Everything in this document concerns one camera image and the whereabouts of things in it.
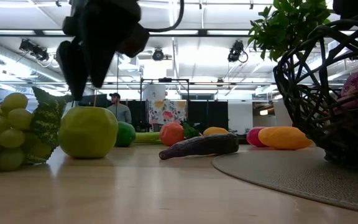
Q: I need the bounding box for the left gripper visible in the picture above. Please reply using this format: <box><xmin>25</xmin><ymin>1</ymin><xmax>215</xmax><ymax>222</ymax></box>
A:
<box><xmin>57</xmin><ymin>0</ymin><xmax>150</xmax><ymax>101</ymax></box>

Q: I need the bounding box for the yellow-green toy apple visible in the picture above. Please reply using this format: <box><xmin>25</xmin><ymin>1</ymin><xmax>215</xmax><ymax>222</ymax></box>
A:
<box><xmin>57</xmin><ymin>106</ymin><xmax>119</xmax><ymax>159</ymax></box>

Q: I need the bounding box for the green toy lime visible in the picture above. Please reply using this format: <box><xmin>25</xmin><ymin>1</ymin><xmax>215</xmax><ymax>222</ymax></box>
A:
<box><xmin>115</xmin><ymin>121</ymin><xmax>137</xmax><ymax>147</ymax></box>

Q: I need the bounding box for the green and white toy leek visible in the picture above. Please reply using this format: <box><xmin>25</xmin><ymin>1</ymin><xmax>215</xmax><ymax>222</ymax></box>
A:
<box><xmin>134</xmin><ymin>132</ymin><xmax>161</xmax><ymax>144</ymax></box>

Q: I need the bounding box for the green toy grape bunch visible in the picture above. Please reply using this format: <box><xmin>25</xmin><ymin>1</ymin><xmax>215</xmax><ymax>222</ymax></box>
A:
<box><xmin>0</xmin><ymin>86</ymin><xmax>74</xmax><ymax>175</ymax></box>

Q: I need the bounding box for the toy orange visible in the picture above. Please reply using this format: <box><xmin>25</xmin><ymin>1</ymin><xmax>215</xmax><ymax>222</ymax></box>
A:
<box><xmin>159</xmin><ymin>121</ymin><xmax>185</xmax><ymax>147</ymax></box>

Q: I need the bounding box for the orange toy carrot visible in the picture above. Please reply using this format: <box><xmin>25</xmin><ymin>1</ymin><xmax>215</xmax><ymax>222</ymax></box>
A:
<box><xmin>181</xmin><ymin>121</ymin><xmax>203</xmax><ymax>139</ymax></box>

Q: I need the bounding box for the purple toy eggplant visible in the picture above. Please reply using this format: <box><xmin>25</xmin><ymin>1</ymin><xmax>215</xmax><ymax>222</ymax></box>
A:
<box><xmin>158</xmin><ymin>133</ymin><xmax>239</xmax><ymax>161</ymax></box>

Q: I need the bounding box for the yellow toy lemon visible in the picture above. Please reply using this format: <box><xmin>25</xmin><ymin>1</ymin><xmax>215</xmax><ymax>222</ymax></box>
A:
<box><xmin>203</xmin><ymin>126</ymin><xmax>229</xmax><ymax>137</ymax></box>

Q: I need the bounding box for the red and yellow toy mango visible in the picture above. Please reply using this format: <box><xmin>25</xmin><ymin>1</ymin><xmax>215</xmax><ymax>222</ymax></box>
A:
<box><xmin>246</xmin><ymin>126</ymin><xmax>269</xmax><ymax>148</ymax></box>

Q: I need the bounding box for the dark wicker basket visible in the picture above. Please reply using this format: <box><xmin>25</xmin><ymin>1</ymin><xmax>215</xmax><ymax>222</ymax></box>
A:
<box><xmin>273</xmin><ymin>7</ymin><xmax>358</xmax><ymax>169</ymax></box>

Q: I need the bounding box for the black screen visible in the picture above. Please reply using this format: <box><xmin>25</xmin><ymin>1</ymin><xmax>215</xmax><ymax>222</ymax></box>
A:
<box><xmin>78</xmin><ymin>93</ymin><xmax>108</xmax><ymax>108</ymax></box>

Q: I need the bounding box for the person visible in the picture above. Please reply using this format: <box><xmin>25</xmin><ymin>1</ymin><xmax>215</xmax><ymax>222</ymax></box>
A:
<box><xmin>106</xmin><ymin>92</ymin><xmax>132</xmax><ymax>124</ymax></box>

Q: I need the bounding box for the black partition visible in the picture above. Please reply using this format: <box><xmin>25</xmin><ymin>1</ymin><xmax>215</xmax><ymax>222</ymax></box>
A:
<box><xmin>187</xmin><ymin>100</ymin><xmax>229</xmax><ymax>130</ymax></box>
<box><xmin>126</xmin><ymin>100</ymin><xmax>149</xmax><ymax>131</ymax></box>

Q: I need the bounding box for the green plant in white pot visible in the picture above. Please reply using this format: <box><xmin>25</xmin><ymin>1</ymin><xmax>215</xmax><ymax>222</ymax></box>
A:
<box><xmin>247</xmin><ymin>0</ymin><xmax>334</xmax><ymax>128</ymax></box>

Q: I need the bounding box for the round grey placemat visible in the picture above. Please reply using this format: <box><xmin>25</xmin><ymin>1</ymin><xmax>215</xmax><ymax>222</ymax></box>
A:
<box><xmin>212</xmin><ymin>146</ymin><xmax>358</xmax><ymax>215</ymax></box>

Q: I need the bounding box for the black rack frame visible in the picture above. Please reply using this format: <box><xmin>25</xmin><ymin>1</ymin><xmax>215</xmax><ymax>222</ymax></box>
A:
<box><xmin>140</xmin><ymin>77</ymin><xmax>191</xmax><ymax>131</ymax></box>

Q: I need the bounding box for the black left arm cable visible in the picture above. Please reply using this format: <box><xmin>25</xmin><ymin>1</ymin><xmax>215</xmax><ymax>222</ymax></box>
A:
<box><xmin>144</xmin><ymin>0</ymin><xmax>185</xmax><ymax>34</ymax></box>

